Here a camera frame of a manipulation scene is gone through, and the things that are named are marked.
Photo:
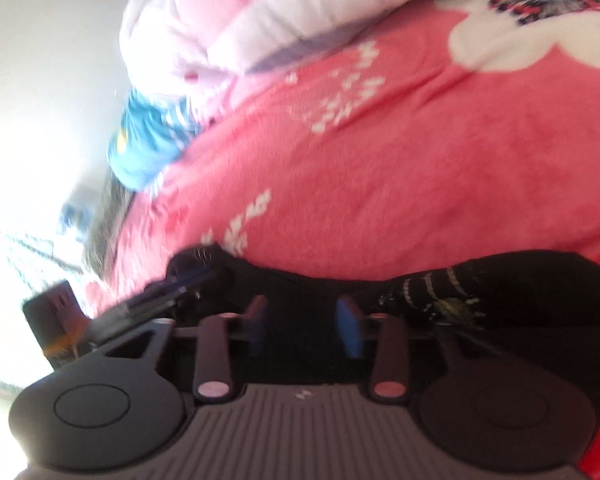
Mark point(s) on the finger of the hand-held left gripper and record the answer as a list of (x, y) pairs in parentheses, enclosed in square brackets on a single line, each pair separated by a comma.
[(155, 302), (195, 276)]

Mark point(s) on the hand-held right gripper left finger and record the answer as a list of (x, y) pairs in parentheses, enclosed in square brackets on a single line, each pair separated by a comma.
[(257, 327)]

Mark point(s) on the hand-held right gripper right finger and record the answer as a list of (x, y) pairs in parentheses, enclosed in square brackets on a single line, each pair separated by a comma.
[(349, 327)]

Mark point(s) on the black sweater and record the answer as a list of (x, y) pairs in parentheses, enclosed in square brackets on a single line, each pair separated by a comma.
[(530, 300)]

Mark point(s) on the green patterned cloth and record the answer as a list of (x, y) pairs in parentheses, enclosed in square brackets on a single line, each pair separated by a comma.
[(105, 230)]

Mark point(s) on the blue striped cloth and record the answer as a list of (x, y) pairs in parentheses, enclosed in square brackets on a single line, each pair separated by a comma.
[(140, 145)]

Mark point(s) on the pink floral blanket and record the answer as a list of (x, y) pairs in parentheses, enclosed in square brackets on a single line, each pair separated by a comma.
[(380, 185)]

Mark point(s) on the pink and white quilt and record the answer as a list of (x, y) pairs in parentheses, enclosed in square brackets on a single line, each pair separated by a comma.
[(230, 20)]

